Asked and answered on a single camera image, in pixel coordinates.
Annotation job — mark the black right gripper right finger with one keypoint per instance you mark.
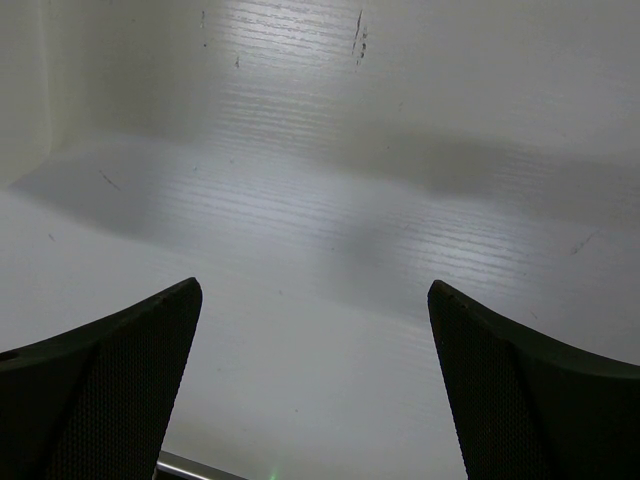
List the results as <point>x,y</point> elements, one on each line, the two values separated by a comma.
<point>527,406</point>

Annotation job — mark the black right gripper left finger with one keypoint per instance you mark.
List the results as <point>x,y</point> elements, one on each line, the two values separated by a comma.
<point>95,402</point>

